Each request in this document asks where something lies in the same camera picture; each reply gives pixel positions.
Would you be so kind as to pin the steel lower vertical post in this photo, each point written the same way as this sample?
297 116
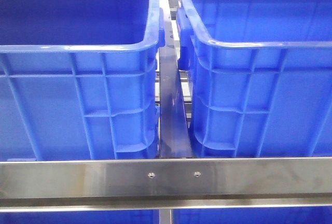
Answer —
165 216

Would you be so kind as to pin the blue crate lower right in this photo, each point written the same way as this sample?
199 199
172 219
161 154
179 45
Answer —
254 215

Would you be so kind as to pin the stainless steel front rail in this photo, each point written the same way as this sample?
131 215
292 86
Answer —
164 183

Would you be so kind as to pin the blue crate lower left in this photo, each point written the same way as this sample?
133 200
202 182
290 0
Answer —
130 216

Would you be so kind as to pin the steel centre divider bar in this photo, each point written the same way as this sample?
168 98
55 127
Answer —
174 138

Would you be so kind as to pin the blue plastic crate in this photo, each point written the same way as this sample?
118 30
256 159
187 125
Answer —
261 77
78 79

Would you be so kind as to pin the blue plastic crate left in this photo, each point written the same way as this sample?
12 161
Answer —
78 79

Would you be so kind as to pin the blue plastic crate right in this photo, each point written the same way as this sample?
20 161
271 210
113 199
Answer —
261 77

